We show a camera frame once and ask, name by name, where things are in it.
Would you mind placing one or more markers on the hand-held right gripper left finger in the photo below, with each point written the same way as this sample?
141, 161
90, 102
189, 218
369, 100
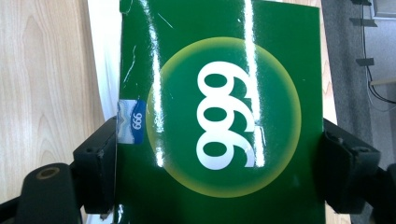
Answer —
96, 174

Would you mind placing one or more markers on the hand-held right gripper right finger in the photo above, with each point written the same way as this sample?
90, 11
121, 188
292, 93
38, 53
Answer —
345, 174

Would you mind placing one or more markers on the green printed carton box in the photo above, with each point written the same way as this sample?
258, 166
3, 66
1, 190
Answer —
218, 124

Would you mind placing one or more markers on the light wooden furniture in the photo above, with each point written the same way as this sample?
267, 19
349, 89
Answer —
384, 81

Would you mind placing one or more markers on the black tape strip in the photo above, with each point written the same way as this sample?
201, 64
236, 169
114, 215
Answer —
361, 2
363, 22
364, 61

